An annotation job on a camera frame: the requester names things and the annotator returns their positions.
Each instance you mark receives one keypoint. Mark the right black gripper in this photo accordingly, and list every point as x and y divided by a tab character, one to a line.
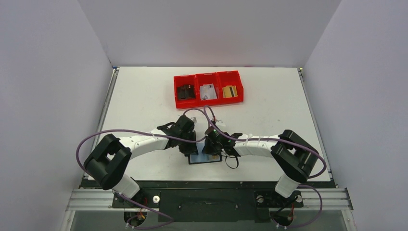
210	148

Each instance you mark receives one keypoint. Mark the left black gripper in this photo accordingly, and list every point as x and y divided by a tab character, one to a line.
191	149

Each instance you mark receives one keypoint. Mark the black leather card holder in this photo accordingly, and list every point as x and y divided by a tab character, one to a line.
199	158

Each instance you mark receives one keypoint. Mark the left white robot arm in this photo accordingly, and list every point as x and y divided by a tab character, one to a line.
109	159

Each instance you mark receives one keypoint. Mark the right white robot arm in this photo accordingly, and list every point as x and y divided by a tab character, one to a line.
293	154

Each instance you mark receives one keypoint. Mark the black card holders in bin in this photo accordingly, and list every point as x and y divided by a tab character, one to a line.
185	92

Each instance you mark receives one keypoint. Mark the white cards in bin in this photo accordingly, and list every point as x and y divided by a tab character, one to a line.
207	92

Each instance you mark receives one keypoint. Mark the gold cards in bin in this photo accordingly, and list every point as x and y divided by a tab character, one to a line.
230	91

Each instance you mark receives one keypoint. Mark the left red bin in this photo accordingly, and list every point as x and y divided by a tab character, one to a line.
179	81

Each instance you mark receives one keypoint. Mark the red bin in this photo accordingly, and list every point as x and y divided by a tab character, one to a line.
230	78
207	78
179	81

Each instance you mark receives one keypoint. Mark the middle red bin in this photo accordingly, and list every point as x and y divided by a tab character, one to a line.
207	78

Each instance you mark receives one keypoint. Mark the right red bin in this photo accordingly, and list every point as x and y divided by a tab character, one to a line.
230	78

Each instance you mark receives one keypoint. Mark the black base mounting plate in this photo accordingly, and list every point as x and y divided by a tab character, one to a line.
262	202

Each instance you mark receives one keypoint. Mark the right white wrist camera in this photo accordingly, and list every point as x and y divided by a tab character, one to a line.
219	123

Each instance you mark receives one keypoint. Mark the aluminium rail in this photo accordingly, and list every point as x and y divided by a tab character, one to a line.
100	200

